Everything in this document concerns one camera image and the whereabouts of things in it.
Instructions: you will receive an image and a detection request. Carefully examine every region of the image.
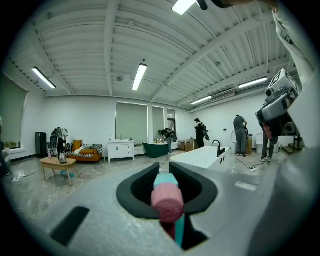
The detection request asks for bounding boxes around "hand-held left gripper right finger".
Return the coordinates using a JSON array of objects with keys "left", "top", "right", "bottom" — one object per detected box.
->
[{"left": 169, "top": 161, "right": 219, "bottom": 216}]

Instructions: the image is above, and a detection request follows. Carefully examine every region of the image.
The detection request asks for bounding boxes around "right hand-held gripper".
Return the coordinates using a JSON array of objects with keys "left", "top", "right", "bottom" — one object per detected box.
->
[{"left": 255, "top": 67, "right": 301, "bottom": 146}]

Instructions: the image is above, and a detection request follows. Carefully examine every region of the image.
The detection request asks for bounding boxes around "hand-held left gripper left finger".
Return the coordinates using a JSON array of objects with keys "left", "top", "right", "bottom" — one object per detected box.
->
[{"left": 116, "top": 162, "right": 161, "bottom": 220}]

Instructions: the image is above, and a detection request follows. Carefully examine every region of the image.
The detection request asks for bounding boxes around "teal and pink spray bottle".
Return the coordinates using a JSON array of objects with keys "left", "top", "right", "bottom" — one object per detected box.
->
[{"left": 150, "top": 172, "right": 186, "bottom": 248}]

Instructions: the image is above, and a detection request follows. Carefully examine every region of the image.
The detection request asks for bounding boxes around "white toilet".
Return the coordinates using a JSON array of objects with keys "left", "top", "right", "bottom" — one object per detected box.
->
[{"left": 255, "top": 132, "right": 280, "bottom": 154}]

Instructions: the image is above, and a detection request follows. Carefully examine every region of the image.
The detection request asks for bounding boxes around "wooden step shelf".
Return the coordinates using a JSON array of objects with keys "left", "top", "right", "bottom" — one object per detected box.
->
[{"left": 282, "top": 134, "right": 305, "bottom": 155}]

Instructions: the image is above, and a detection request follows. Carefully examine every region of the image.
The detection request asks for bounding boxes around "white bathtub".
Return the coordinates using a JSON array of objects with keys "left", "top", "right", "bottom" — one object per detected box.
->
[{"left": 169, "top": 146, "right": 233, "bottom": 174}]

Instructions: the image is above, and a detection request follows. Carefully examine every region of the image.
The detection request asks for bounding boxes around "white vanity cabinet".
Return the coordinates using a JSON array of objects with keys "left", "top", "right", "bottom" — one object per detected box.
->
[{"left": 107, "top": 139, "right": 136, "bottom": 164}]

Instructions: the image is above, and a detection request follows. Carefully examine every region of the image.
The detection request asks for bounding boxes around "black bathtub faucet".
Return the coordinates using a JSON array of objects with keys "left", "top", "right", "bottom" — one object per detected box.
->
[{"left": 211, "top": 139, "right": 227, "bottom": 158}]

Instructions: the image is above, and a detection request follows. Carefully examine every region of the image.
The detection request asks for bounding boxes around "cardboard box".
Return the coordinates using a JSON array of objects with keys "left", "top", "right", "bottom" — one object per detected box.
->
[{"left": 178, "top": 138, "right": 199, "bottom": 153}]

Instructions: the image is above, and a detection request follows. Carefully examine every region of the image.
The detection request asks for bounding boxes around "green bathtub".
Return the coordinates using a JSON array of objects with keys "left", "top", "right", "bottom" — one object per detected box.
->
[{"left": 142, "top": 141, "right": 169, "bottom": 159}]

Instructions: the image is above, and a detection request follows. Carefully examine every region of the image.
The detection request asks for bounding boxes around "long ceiling light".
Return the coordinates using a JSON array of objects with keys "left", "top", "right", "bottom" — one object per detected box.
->
[
  {"left": 190, "top": 95, "right": 213, "bottom": 106},
  {"left": 131, "top": 63, "right": 148, "bottom": 92},
  {"left": 238, "top": 76, "right": 269, "bottom": 89},
  {"left": 31, "top": 66, "right": 57, "bottom": 90},
  {"left": 171, "top": 0, "right": 199, "bottom": 16}
]

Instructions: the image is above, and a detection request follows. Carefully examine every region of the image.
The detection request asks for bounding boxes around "orange sofa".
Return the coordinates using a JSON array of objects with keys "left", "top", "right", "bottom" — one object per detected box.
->
[{"left": 65, "top": 139, "right": 104, "bottom": 165}]

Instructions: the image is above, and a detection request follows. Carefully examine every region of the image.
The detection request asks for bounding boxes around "white air conditioner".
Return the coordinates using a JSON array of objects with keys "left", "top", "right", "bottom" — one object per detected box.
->
[{"left": 210, "top": 89, "right": 236, "bottom": 102}]

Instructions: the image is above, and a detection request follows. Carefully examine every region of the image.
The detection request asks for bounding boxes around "grey window blind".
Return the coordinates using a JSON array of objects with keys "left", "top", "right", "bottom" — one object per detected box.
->
[
  {"left": 115, "top": 101, "right": 149, "bottom": 145},
  {"left": 0, "top": 74, "right": 29, "bottom": 150},
  {"left": 152, "top": 105, "right": 165, "bottom": 141}
]

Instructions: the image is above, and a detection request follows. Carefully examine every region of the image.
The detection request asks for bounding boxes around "wooden coffee table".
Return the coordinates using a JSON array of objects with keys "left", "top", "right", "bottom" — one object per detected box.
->
[{"left": 40, "top": 156, "right": 80, "bottom": 187}]

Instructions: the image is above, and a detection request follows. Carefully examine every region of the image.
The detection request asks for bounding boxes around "black tower appliance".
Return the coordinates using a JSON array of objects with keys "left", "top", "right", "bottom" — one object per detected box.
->
[{"left": 35, "top": 131, "right": 48, "bottom": 159}]

